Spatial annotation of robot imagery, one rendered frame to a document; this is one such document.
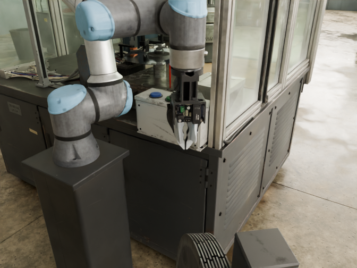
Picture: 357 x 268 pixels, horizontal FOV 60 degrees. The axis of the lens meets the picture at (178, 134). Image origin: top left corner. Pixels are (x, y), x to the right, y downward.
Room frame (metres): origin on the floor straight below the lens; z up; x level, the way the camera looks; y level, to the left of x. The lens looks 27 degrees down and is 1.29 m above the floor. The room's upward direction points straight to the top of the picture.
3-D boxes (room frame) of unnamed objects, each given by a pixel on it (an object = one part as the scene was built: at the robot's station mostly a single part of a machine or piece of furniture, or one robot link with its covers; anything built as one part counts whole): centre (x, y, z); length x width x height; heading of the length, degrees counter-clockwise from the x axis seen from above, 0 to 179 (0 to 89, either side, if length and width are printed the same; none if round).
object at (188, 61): (0.67, -0.02, 1.13); 0.08 x 0.08 x 0.05
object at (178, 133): (0.67, 0.00, 0.94); 0.06 x 0.03 x 0.09; 6
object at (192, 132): (0.67, -0.03, 0.94); 0.06 x 0.03 x 0.09; 6
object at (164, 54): (1.48, 0.09, 0.96); 0.11 x 0.11 x 0.03
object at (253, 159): (1.94, 0.17, 0.38); 1.64 x 1.35 x 0.77; 57
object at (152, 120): (1.04, 0.02, 0.82); 0.28 x 0.11 x 0.15; 57
